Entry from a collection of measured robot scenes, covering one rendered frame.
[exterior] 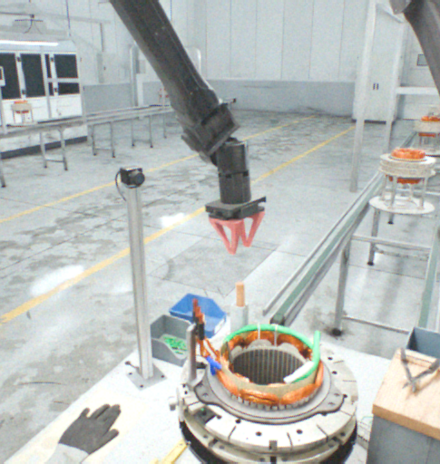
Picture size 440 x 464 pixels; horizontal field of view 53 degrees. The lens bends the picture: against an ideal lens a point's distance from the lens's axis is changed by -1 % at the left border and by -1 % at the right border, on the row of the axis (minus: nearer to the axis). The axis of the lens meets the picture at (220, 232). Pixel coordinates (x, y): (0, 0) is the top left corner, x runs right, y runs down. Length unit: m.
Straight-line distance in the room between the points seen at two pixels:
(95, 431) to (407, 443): 0.70
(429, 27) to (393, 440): 0.70
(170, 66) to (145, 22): 0.07
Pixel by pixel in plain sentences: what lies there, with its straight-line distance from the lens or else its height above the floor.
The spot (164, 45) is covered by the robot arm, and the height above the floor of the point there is 1.65.
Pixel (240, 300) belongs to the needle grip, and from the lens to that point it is 0.88.
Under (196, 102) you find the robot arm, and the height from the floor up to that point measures 1.57.
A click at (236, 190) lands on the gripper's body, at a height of 1.42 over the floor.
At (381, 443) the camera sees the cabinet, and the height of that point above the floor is 0.98.
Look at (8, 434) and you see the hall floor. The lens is 2.50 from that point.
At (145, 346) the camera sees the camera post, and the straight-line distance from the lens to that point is 1.30.
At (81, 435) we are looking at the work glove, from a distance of 1.21.
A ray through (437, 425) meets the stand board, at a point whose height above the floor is 1.07.
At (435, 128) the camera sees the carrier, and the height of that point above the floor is 1.05.
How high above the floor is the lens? 1.63
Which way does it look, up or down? 21 degrees down
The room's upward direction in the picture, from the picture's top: straight up
